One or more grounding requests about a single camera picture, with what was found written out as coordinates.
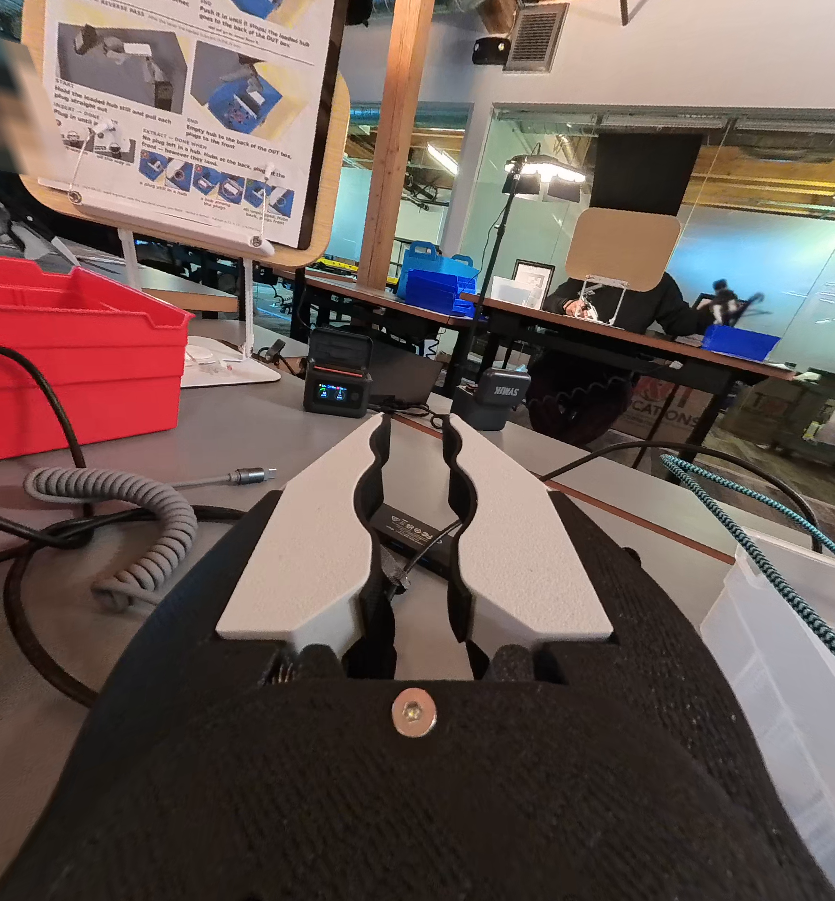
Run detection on black charger power cable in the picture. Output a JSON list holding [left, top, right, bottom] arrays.
[[368, 397, 455, 427]]

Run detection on thin black usb cable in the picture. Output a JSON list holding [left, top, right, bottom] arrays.
[[382, 517, 467, 599]]

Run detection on red plastic bin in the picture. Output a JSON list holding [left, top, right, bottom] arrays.
[[0, 252, 194, 467]]

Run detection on instruction sheet board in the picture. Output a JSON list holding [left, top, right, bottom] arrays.
[[19, 0, 351, 268]]

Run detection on studio light stand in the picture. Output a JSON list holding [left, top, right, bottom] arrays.
[[484, 144, 587, 311]]

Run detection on black usb hub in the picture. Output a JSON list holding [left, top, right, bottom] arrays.
[[368, 501, 460, 564]]

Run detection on grey coiled cable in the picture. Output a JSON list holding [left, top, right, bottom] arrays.
[[24, 465, 277, 608]]

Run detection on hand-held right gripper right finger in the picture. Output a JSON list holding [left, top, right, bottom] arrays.
[[443, 414, 614, 673]]

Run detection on wall air vent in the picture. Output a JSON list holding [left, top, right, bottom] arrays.
[[503, 3, 571, 73]]

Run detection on cardboard box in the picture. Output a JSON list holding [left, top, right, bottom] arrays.
[[614, 380, 714, 451]]

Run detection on white board stand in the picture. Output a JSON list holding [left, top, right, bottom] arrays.
[[118, 229, 281, 389]]

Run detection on blue tote with handles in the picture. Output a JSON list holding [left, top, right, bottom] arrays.
[[399, 241, 483, 297]]

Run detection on black charger dock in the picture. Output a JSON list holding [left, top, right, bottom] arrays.
[[451, 367, 532, 432]]

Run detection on framed marker poster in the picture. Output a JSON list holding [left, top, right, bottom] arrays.
[[516, 260, 555, 311]]

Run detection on blue stacking bin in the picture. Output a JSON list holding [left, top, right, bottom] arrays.
[[405, 271, 478, 314]]

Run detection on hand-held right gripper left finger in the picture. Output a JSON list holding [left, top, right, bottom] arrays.
[[214, 413, 399, 677]]

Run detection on wooden-edged desk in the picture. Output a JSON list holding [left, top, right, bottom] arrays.
[[305, 271, 798, 451]]

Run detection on thick black cable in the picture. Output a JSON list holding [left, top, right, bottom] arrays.
[[540, 442, 823, 557], [0, 343, 249, 708]]

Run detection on clear plastic bin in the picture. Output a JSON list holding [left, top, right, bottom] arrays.
[[699, 528, 835, 901]]

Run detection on black charging case with display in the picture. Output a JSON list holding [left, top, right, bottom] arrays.
[[303, 327, 375, 418]]

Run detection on light wooden beam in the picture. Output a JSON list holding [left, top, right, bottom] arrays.
[[357, 0, 436, 290]]

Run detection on teal braided cable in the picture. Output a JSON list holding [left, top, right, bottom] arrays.
[[660, 454, 835, 694]]

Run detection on blue plastic bin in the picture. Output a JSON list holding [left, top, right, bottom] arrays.
[[702, 325, 781, 361]]

